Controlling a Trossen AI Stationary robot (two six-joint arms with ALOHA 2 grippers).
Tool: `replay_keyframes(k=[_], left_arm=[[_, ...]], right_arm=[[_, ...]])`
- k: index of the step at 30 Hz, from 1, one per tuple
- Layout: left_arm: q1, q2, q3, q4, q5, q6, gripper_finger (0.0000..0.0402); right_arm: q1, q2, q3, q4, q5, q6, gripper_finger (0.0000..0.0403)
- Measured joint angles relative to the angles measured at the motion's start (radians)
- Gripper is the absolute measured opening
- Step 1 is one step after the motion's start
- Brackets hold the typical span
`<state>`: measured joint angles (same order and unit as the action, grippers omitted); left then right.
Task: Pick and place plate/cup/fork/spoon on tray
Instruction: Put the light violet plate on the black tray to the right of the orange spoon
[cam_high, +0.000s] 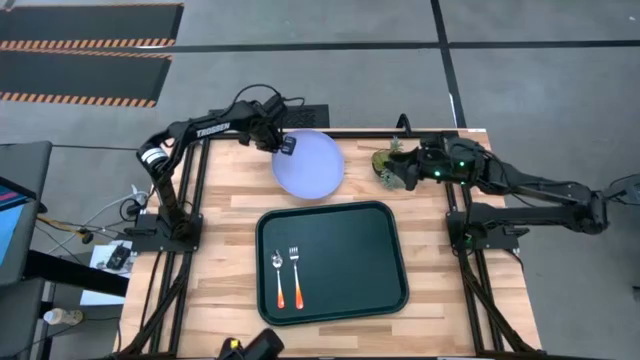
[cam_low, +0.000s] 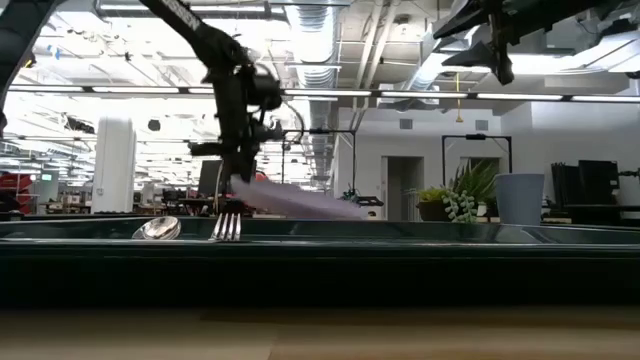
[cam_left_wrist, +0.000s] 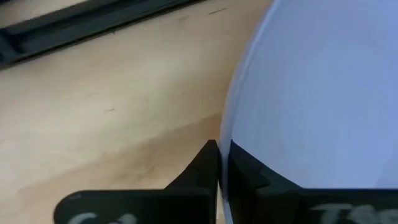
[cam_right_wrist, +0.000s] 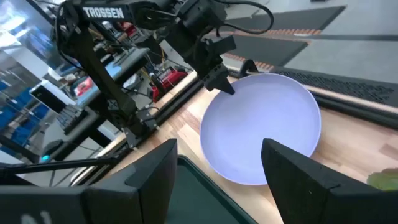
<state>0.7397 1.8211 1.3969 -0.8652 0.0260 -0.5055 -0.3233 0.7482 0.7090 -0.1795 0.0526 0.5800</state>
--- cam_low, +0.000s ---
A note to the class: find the small black robot stand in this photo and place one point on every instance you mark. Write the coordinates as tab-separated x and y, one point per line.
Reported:
367	201

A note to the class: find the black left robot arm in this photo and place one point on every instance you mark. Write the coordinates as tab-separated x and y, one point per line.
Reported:
192	25

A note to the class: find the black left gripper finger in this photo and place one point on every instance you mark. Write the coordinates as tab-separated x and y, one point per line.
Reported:
230	175
246	172

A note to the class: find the white pillar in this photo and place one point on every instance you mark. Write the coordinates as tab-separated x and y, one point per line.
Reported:
114	170

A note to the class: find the wide black stand frame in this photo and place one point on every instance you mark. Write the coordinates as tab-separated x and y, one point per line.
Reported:
475	136

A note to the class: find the silver ceiling duct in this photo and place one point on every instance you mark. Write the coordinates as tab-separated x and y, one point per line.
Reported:
314	35

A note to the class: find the black computer monitor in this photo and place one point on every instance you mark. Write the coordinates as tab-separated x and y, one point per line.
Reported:
210	177

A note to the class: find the person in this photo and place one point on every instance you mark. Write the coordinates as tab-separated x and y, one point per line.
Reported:
261	176

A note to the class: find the silver spoon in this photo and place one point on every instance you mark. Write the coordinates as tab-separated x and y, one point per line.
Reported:
159	229

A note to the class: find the long ceiling light strip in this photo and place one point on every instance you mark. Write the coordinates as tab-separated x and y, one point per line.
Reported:
425	94

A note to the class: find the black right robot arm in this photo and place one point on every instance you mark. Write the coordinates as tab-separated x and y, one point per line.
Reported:
610	12

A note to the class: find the black monitors on desk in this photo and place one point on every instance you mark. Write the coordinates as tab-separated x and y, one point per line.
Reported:
595	182

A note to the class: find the grey-blue cup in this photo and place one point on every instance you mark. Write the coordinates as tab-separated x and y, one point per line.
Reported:
520	200

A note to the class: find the dark green tray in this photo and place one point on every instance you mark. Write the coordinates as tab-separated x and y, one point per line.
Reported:
320	275

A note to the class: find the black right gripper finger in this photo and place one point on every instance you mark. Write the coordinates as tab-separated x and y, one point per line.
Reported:
465	20
487	55

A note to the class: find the silver fork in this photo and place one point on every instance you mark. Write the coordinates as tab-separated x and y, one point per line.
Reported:
226	227

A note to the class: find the green plant in dark pot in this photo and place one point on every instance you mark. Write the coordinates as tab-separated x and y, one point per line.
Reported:
431	205

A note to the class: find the lavender plate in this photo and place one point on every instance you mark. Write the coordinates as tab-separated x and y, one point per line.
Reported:
295	201

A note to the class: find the tall black stand frame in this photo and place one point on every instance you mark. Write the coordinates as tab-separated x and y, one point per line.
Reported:
320	131

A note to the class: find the pale green succulent plant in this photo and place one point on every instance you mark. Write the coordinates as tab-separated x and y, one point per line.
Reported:
461	206

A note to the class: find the grey doorway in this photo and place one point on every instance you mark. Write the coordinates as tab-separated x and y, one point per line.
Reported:
403	187

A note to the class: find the spiky green plant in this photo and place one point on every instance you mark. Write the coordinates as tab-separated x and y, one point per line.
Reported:
475	181

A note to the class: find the red cabinet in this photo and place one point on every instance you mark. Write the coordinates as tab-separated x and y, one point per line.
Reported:
17	187

